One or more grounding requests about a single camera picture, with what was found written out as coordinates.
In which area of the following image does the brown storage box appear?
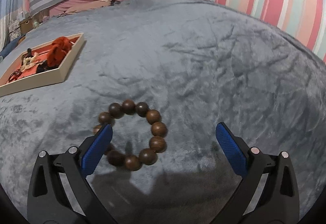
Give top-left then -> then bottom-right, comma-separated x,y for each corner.
19,18 -> 33,34

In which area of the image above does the grey plush bedspread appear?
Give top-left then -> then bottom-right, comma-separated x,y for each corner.
1,0 -> 325,223

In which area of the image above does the blue white curtain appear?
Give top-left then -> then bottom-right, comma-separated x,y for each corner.
1,0 -> 28,50

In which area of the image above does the tray with brick pattern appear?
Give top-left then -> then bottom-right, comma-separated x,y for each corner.
1,33 -> 85,97

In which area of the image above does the cream fluffy scrunchie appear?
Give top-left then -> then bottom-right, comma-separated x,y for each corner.
20,52 -> 39,73

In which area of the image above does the beige folded cloth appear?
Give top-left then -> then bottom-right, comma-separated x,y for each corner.
61,0 -> 115,16

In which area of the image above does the black hair claw clip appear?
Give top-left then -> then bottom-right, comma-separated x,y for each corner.
22,48 -> 33,60

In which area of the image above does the brown wooden bead bracelet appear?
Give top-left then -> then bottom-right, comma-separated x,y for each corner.
93,99 -> 169,172

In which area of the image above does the brown pendant black cord necklace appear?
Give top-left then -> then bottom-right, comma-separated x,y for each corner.
35,60 -> 50,74

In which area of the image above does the orange fabric scrunchie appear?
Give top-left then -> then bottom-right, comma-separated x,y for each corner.
47,37 -> 72,67

